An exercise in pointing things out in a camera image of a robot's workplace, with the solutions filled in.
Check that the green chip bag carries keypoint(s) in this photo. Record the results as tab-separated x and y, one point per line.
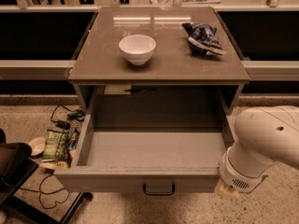
55	146

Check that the white bowl on floor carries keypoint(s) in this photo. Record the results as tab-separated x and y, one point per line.
37	145

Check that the grey top drawer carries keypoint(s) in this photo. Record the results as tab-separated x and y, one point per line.
156	141

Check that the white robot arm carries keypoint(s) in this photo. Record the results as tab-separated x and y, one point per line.
264	136

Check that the yellow snack bag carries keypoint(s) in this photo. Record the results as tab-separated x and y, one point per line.
54	165

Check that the grey drawer cabinet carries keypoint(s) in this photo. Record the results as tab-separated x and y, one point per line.
172	63

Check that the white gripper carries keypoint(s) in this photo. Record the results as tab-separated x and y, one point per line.
237	175

